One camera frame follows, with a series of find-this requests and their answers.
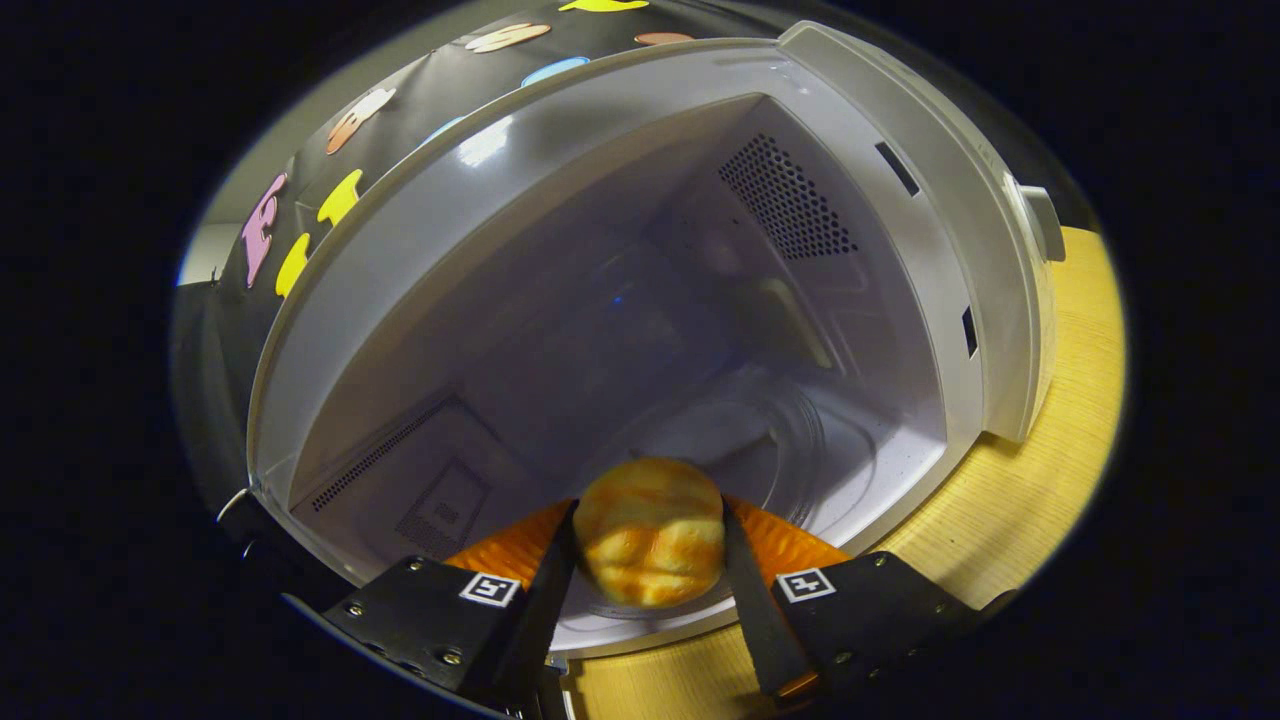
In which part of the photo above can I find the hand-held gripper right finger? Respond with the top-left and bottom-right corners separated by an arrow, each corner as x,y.
720,495 -> 981,703

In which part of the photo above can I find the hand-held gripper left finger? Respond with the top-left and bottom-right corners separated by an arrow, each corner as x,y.
320,497 -> 581,713

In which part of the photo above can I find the round orange bread bun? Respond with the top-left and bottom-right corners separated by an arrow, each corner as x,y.
572,457 -> 727,609

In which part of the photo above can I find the white microwave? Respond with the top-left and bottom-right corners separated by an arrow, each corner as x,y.
215,20 -> 1067,661

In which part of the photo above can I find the glass turntable plate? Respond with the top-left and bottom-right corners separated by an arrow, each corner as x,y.
600,375 -> 831,531

